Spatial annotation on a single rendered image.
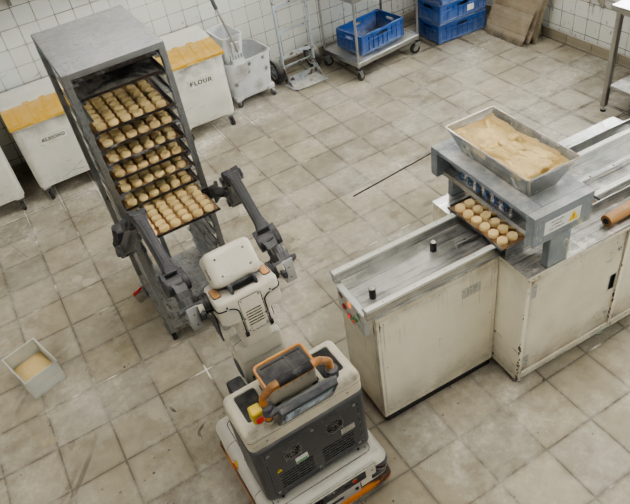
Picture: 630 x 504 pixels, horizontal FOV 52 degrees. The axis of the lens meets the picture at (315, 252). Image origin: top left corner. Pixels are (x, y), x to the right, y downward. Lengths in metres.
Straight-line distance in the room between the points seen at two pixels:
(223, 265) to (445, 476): 1.55
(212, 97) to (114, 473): 3.38
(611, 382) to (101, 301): 3.20
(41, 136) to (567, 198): 4.03
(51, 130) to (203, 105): 1.28
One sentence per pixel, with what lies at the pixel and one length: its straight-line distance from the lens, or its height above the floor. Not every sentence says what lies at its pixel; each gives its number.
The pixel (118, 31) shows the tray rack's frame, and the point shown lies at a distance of 3.40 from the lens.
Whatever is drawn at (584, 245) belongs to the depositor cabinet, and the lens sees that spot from 3.23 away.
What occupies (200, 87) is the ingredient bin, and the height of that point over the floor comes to 0.47.
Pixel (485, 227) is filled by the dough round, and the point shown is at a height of 0.92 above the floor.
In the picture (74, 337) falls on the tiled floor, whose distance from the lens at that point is 4.48.
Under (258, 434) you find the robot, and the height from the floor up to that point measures 0.80.
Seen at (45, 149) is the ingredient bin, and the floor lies 0.46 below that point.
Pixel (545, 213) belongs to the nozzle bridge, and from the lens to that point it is 2.84.
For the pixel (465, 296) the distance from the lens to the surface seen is 3.14.
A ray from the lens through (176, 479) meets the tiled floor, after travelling 3.58.
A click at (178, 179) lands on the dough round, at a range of 3.58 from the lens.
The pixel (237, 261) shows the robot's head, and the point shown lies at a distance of 2.57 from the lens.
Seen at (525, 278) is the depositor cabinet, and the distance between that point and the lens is 3.04.
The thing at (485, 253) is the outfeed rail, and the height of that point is 0.89.
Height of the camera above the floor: 2.96
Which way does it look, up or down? 41 degrees down
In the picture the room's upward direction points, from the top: 10 degrees counter-clockwise
